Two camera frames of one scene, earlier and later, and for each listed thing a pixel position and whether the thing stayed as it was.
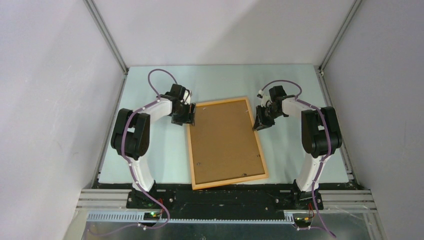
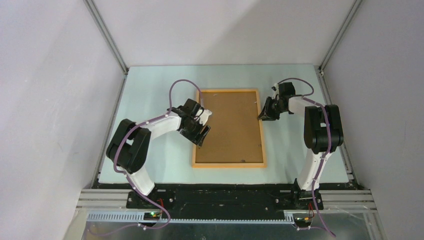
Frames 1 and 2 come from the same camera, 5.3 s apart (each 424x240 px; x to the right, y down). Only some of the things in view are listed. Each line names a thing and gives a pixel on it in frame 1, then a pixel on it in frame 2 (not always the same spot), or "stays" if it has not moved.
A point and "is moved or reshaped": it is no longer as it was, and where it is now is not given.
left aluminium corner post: [106, 34] stays
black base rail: [182, 199] stays
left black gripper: [188, 117] → [197, 138]
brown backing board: [223, 143] is moved or reshaped
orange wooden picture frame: [192, 133] → [235, 139]
